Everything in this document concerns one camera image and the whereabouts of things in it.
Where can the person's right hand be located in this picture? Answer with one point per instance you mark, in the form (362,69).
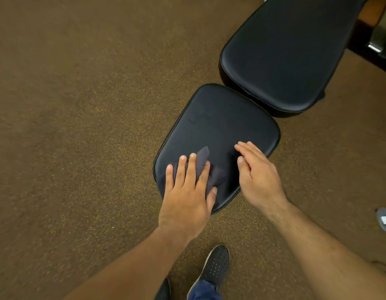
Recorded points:
(260,181)

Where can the black shoe white sole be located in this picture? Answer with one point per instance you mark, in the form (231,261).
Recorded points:
(213,268)
(163,290)

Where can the silver round floor socket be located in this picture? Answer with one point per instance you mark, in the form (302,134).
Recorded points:
(383,214)

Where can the black storage shelf rack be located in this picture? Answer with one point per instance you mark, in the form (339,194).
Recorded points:
(358,40)

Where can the dark grey cleaning cloth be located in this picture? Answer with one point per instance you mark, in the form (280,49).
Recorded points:
(202,159)

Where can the person's blue garment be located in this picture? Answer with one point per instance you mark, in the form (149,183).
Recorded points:
(204,292)

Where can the person's left forearm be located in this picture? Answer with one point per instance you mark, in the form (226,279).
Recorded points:
(127,268)

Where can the orange block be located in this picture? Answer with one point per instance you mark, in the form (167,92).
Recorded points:
(372,10)

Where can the black padded workout bench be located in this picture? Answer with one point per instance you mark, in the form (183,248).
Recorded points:
(283,53)

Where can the person's left hand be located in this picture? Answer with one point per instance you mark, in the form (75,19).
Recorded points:
(183,209)

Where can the person's right forearm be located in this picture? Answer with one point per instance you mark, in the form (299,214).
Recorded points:
(330,256)

